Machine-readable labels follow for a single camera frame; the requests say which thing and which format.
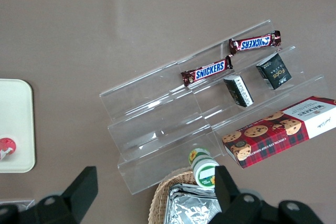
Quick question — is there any black box gold Face print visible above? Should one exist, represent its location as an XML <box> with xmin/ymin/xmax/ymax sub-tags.
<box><xmin>256</xmin><ymin>52</ymin><xmax>293</xmax><ymax>90</ymax></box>

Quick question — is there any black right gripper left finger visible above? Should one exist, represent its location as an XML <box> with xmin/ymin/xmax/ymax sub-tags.
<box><xmin>0</xmin><ymin>166</ymin><xmax>99</xmax><ymax>224</ymax></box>

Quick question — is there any red white wrapped snack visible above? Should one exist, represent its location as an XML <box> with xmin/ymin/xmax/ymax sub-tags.
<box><xmin>0</xmin><ymin>137</ymin><xmax>18</xmax><ymax>161</ymax></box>

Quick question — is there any cream plastic tray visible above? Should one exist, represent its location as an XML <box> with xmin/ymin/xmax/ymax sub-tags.
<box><xmin>0</xmin><ymin>79</ymin><xmax>36</xmax><ymax>174</ymax></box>

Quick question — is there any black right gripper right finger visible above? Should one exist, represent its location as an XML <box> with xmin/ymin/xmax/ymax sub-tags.
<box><xmin>209</xmin><ymin>165</ymin><xmax>323</xmax><ymax>224</ymax></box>

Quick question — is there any black box white text side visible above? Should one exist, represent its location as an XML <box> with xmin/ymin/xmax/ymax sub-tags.
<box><xmin>223</xmin><ymin>74</ymin><xmax>254</xmax><ymax>108</ymax></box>

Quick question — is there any Walkers red tartan cookie box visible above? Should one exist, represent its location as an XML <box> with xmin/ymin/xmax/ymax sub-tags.
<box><xmin>222</xmin><ymin>95</ymin><xmax>336</xmax><ymax>169</ymax></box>

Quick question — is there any foil wrapped sandwich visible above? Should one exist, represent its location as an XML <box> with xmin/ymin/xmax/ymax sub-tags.
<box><xmin>164</xmin><ymin>183</ymin><xmax>223</xmax><ymax>224</ymax></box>

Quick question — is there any woven wicker basket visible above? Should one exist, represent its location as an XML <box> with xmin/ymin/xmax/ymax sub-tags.
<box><xmin>148</xmin><ymin>167</ymin><xmax>218</xmax><ymax>224</ymax></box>

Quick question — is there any white green sunflower yogurt bottle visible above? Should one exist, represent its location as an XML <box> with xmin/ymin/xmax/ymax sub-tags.
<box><xmin>187</xmin><ymin>147</ymin><xmax>220</xmax><ymax>189</ymax></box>

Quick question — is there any clear plastic box edge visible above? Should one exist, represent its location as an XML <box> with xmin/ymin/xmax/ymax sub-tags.
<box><xmin>0</xmin><ymin>199</ymin><xmax>35</xmax><ymax>209</ymax></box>

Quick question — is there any Snickers chocolate bar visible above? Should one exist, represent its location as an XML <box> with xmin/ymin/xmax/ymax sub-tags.
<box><xmin>180</xmin><ymin>55</ymin><xmax>234</xmax><ymax>87</ymax></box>
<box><xmin>227</xmin><ymin>30</ymin><xmax>281</xmax><ymax>56</ymax></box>

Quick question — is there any clear acrylic stepped stand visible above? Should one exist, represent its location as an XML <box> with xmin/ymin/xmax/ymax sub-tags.
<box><xmin>177</xmin><ymin>19</ymin><xmax>329</xmax><ymax>157</ymax></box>
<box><xmin>99</xmin><ymin>61</ymin><xmax>224</xmax><ymax>196</ymax></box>

